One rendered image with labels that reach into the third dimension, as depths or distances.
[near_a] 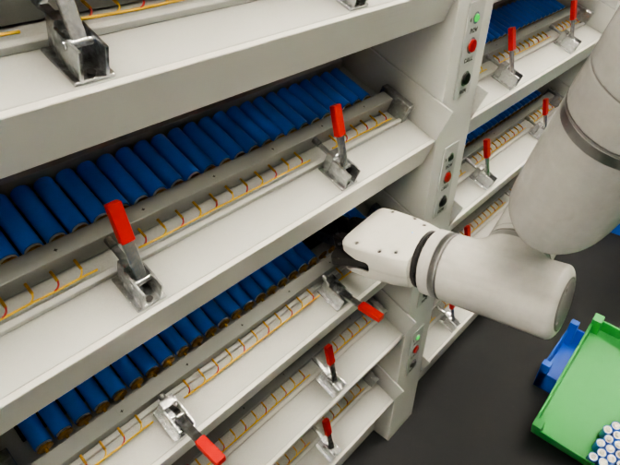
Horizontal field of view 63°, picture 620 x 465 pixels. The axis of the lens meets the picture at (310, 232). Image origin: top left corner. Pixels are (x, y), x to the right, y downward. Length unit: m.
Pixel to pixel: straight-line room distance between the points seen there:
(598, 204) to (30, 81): 0.39
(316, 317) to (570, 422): 0.79
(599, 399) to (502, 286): 0.81
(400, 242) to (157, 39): 0.38
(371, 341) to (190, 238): 0.50
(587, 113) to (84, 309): 0.40
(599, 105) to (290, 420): 0.62
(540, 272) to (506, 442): 0.77
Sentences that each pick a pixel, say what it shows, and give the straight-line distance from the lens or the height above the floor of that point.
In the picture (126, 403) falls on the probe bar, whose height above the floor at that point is 0.59.
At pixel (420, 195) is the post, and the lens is 0.78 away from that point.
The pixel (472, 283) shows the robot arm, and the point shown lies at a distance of 0.58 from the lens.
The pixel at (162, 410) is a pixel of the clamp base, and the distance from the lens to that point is 0.59.
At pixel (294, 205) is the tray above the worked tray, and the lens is 0.55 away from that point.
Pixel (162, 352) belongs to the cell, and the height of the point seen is 0.59.
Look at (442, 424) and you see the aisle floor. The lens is 1.28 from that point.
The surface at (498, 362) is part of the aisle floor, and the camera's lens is 1.44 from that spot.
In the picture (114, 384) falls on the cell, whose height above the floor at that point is 0.59.
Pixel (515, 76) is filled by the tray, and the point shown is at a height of 0.76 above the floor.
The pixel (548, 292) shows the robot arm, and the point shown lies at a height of 0.70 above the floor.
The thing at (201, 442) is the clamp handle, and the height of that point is 0.57.
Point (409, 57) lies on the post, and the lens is 0.72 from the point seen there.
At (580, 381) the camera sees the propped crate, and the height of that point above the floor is 0.08.
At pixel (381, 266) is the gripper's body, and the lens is 0.63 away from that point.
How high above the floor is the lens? 1.04
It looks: 36 degrees down
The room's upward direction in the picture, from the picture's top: straight up
